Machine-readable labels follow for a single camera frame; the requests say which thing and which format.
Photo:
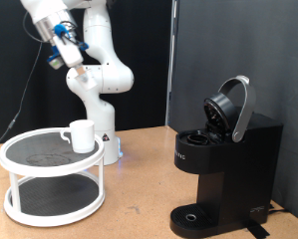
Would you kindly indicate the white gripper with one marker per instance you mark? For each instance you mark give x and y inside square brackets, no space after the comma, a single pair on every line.
[68,53]

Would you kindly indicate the black Keurig coffee machine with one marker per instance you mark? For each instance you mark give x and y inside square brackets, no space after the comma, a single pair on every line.
[241,166]

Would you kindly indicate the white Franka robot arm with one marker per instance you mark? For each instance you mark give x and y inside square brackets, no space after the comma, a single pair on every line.
[98,109]

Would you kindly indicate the black backdrop curtain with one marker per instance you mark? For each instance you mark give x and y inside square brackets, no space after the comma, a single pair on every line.
[145,49]

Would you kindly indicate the grey metal pole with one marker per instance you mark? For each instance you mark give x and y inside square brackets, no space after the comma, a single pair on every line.
[171,66]

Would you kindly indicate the white two-tier turntable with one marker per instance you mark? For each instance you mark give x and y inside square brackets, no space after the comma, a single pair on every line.
[49,171]

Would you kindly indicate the grey backdrop panel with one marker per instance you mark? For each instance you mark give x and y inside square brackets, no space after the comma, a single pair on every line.
[221,40]

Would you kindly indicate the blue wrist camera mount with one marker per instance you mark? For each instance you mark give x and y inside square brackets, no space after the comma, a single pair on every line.
[60,30]

